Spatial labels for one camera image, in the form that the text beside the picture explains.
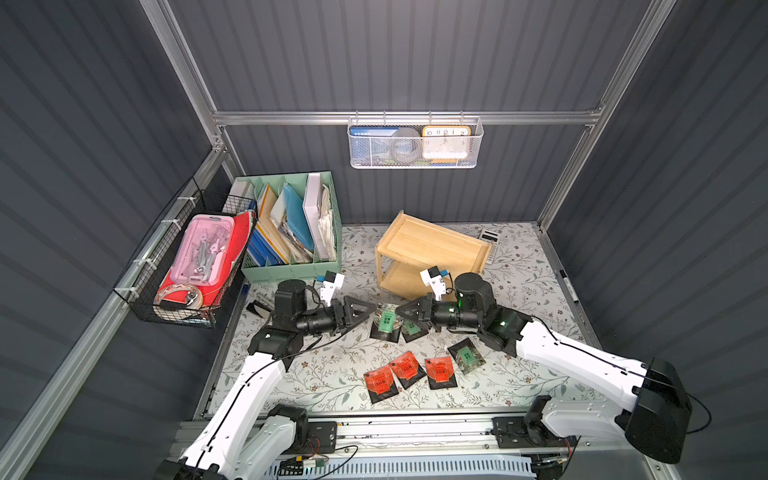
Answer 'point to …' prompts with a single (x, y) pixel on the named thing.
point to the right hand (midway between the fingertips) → (402, 309)
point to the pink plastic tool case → (203, 254)
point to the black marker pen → (569, 287)
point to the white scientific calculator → (493, 237)
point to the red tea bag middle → (407, 368)
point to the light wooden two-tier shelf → (411, 245)
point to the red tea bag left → (380, 384)
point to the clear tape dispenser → (193, 303)
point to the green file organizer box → (298, 229)
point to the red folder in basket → (211, 295)
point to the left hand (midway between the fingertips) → (367, 314)
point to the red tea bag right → (440, 373)
